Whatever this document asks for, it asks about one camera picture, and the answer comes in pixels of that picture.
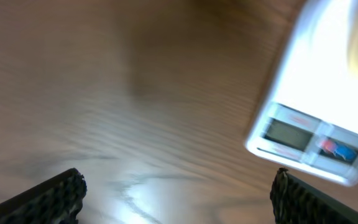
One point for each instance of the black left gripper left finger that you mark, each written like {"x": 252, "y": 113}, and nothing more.
{"x": 55, "y": 201}

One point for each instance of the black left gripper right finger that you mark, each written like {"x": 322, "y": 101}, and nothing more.
{"x": 296, "y": 202}

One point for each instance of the white kitchen scale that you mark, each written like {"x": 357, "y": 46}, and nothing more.
{"x": 308, "y": 115}

